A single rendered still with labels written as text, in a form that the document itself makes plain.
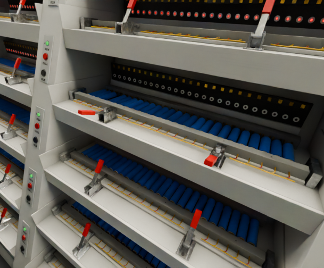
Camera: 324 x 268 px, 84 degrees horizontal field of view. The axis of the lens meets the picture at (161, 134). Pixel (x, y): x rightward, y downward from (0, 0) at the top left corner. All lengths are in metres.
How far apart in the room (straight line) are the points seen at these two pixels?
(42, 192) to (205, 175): 0.51
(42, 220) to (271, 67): 0.73
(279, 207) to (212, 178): 0.10
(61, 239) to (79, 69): 0.50
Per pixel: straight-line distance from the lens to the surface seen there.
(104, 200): 0.50
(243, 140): 0.39
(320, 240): 0.36
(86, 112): 0.40
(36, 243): 0.81
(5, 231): 1.03
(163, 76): 0.52
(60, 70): 0.58
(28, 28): 0.71
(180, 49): 0.35
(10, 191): 0.90
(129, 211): 0.47
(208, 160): 0.26
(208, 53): 0.34
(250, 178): 0.33
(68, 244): 0.67
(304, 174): 0.37
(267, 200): 0.33
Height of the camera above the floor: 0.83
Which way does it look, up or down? 11 degrees down
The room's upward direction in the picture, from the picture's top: 15 degrees clockwise
